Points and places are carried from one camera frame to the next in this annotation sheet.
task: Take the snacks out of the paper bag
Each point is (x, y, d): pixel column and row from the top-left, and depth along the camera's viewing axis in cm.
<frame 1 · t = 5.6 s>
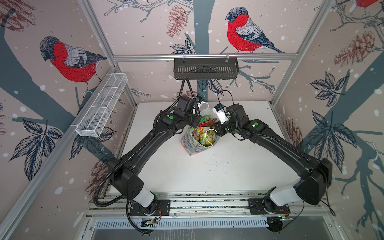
left hand: (199, 112, 77), fingers closed
right hand: (213, 123, 78), fingers open
colourful paper gift bag: (191, 140, 75), point 23 cm above the table
yellow green candy bag: (207, 139, 79), point 20 cm above the table

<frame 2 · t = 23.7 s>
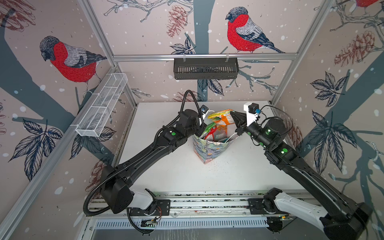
left hand: (205, 116, 76), fingers closed
right hand: (232, 110, 65), fingers closed
colourful paper gift bag: (206, 150, 76), point 19 cm above the table
orange snack packet: (221, 119, 69), point 35 cm above the table
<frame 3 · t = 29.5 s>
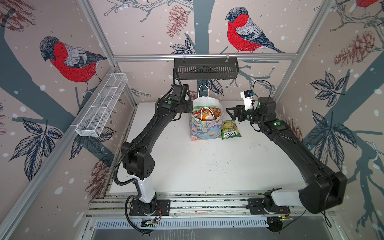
left hand: (192, 102, 84), fingers open
right hand: (232, 106, 77), fingers open
colourful paper gift bag: (200, 130, 87), point 17 cm above the table
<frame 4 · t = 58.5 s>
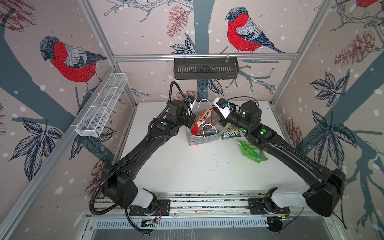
left hand: (194, 110, 78), fingers closed
right hand: (214, 103, 69), fingers closed
colourful paper gift bag: (192, 140, 84), point 16 cm above the table
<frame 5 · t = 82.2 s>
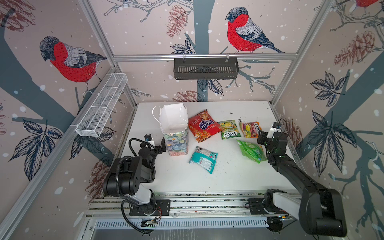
left hand: (158, 135, 90), fingers open
right hand: (263, 129, 88), fingers open
colourful paper gift bag: (173, 119, 96), point 14 cm above the table
red cookie snack packet: (202, 126, 103), point 6 cm above the table
teal white snack packet: (205, 159, 88), point 5 cm above the table
